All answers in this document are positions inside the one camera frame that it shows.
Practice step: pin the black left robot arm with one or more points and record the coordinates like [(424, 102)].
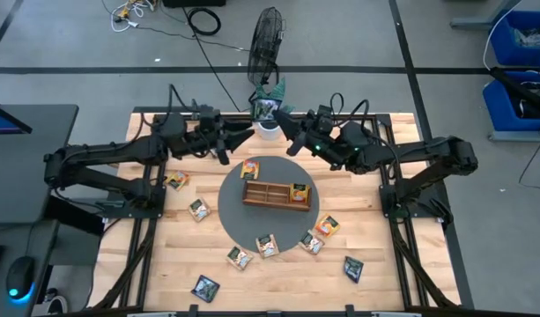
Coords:
[(111, 152)]

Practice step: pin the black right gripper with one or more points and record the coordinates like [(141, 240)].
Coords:
[(322, 141)]

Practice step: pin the black desk foot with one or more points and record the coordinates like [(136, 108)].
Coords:
[(76, 216)]

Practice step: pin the black equipment case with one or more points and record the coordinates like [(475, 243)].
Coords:
[(194, 2)]

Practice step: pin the orange fruit tea packet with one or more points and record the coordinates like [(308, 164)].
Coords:
[(299, 193), (327, 225), (178, 179), (249, 169)]

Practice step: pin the black computer mouse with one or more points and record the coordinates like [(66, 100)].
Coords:
[(19, 278)]

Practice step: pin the blue storage bin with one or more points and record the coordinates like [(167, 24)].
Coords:
[(503, 39), (500, 108)]

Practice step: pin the vanilla cinnamon apple tea packet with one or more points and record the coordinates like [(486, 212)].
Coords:
[(199, 209), (311, 242), (239, 257), (267, 245)]

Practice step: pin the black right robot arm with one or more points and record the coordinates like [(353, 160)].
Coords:
[(428, 152)]

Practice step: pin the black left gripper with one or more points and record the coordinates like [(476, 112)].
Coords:
[(203, 138)]

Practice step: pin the grey round woven placemat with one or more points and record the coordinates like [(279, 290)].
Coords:
[(261, 224)]

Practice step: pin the monitor with blue screen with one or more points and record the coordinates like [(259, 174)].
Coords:
[(3, 123)]

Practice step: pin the wooden tea organiser box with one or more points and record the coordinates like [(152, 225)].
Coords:
[(265, 193)]

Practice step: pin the white tape roll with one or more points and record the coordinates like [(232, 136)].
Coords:
[(54, 304)]

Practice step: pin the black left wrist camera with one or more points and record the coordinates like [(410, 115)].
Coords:
[(208, 116)]

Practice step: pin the black floor fan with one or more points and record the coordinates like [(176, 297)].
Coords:
[(265, 44)]

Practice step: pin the black metal bar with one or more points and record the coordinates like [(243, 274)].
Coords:
[(516, 90)]

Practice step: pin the snake plant in white pot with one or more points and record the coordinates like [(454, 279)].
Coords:
[(269, 132)]

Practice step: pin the dark grey desk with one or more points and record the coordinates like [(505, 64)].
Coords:
[(27, 176), (1, 304)]

